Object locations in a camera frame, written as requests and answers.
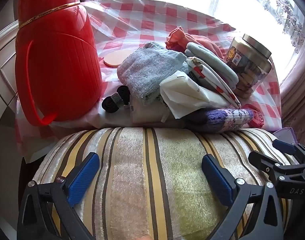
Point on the red knit cloth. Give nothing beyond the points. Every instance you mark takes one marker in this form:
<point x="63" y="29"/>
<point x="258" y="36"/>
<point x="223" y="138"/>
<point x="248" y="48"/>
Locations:
<point x="257" y="118"/>

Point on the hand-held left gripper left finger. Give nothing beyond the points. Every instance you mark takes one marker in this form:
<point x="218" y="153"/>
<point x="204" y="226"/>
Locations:
<point x="83" y="175"/>

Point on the red plastic thermos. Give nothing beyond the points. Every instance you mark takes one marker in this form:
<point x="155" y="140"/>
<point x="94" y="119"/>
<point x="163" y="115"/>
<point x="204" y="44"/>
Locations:
<point x="55" y="67"/>

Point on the white red printed cloth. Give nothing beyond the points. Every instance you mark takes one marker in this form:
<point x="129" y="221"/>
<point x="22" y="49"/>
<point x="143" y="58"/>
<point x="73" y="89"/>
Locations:
<point x="207" y="75"/>

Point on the pale green cloth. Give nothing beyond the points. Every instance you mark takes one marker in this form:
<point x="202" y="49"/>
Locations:
<point x="212" y="60"/>

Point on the red checkered tablecloth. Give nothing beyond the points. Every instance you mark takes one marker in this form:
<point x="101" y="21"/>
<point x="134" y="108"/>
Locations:
<point x="142" y="22"/>

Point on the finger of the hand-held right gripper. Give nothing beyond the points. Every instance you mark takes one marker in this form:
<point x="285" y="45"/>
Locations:
<point x="283" y="146"/>
<point x="261" y="161"/>

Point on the floral lace curtain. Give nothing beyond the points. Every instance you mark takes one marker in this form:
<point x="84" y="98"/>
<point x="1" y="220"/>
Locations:
<point x="280" y="10"/>

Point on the pink cloth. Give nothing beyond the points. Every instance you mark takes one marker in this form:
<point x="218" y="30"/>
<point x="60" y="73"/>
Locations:
<point x="185" y="38"/>

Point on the purple box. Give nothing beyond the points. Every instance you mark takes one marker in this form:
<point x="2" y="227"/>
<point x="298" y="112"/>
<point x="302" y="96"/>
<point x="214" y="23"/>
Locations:
<point x="285" y="132"/>

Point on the round beige coaster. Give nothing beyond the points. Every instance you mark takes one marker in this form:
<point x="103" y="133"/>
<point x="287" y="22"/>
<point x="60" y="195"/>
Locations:
<point x="116" y="58"/>

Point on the white dresser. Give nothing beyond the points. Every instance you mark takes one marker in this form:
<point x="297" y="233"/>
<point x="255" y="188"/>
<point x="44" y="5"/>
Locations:
<point x="5" y="62"/>

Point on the striped velvet cushion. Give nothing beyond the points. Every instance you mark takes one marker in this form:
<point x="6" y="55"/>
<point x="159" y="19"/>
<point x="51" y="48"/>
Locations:
<point x="142" y="180"/>

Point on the clear snack jar metal lid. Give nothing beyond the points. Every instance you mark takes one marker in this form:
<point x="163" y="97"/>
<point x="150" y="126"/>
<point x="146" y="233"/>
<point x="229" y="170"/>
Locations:
<point x="250" y="65"/>

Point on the black elastic band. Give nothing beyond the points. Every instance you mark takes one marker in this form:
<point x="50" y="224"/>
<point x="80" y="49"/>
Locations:
<point x="118" y="100"/>

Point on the white tissue packet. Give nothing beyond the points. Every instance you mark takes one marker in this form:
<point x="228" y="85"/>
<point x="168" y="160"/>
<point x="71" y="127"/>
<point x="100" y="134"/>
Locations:
<point x="185" y="92"/>

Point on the light blue towel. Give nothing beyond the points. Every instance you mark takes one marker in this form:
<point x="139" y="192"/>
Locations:
<point x="147" y="70"/>

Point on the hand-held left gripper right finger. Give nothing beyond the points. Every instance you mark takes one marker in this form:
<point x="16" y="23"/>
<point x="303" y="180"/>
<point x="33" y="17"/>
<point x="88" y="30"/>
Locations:
<point x="216" y="177"/>

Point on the purple knitted cloth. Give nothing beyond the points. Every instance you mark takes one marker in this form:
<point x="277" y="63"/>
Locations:
<point x="217" y="118"/>

